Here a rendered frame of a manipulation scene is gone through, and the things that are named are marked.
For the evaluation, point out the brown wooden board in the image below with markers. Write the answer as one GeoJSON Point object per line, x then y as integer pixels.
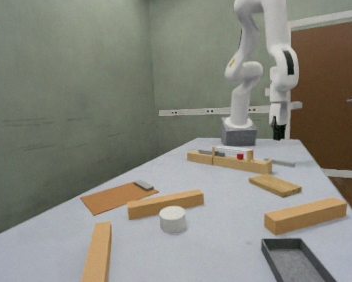
{"type": "Point", "coordinates": [275, 185]}

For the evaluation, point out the grey square stick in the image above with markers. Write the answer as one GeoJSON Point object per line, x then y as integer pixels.
{"type": "Point", "coordinates": [281, 162]}
{"type": "Point", "coordinates": [207, 152]}

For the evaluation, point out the white short cylinder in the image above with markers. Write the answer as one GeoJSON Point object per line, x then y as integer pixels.
{"type": "Point", "coordinates": [172, 219]}

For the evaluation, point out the tan wooden bar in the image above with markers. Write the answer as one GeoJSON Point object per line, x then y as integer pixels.
{"type": "Point", "coordinates": [97, 263]}
{"type": "Point", "coordinates": [301, 216]}
{"type": "Point", "coordinates": [153, 206]}

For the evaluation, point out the tan wooden base plank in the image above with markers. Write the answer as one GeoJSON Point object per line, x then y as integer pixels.
{"type": "Point", "coordinates": [255, 166]}

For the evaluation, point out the brown clipboard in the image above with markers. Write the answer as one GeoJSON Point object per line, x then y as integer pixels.
{"type": "Point", "coordinates": [115, 197]}

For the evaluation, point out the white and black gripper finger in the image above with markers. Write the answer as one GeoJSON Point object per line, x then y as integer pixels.
{"type": "Point", "coordinates": [277, 133]}
{"type": "Point", "coordinates": [282, 130]}

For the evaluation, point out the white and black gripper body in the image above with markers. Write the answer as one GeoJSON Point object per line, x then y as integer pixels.
{"type": "Point", "coordinates": [280, 111]}

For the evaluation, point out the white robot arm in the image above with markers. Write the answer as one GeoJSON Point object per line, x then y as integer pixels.
{"type": "Point", "coordinates": [282, 77]}

